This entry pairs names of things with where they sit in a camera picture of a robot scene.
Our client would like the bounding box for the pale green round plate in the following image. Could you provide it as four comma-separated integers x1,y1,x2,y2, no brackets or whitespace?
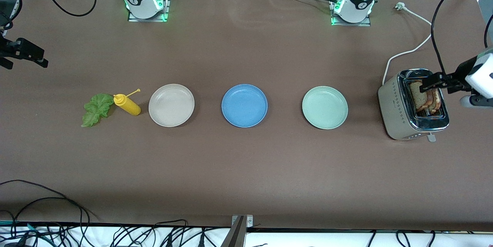
302,86,349,130

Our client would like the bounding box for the silver two-slot toaster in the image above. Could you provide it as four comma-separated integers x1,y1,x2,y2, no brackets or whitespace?
377,69,450,142

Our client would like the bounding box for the aluminium profile post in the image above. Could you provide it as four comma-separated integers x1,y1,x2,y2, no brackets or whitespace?
220,216,247,247

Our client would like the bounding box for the metal corner bracket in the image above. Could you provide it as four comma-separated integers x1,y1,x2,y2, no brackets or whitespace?
231,215,254,227

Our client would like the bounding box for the beige round plate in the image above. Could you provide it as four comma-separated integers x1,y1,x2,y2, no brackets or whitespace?
148,84,195,128

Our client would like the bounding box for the green lettuce leaf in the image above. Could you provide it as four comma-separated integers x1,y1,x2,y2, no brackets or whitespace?
81,93,115,128

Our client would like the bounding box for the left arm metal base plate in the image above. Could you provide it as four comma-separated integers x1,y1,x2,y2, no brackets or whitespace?
330,0,372,27

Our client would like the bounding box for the yellow mustard squeeze bottle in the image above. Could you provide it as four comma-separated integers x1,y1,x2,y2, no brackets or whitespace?
113,89,141,116

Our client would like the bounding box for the blue round plate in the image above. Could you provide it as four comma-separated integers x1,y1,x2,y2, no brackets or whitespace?
221,84,268,128

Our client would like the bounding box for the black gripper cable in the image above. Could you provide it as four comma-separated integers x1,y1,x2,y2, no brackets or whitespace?
0,0,23,32

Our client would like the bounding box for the white toaster power cable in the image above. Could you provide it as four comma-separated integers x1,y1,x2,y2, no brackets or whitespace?
382,2,434,86

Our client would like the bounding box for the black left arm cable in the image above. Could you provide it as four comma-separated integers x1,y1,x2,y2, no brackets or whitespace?
431,0,493,82

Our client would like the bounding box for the thin black cable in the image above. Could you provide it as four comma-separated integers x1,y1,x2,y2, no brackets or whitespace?
0,180,99,224
0,197,84,226

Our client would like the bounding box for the brown bread slice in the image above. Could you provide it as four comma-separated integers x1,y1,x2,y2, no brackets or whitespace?
408,80,429,106
424,87,442,115

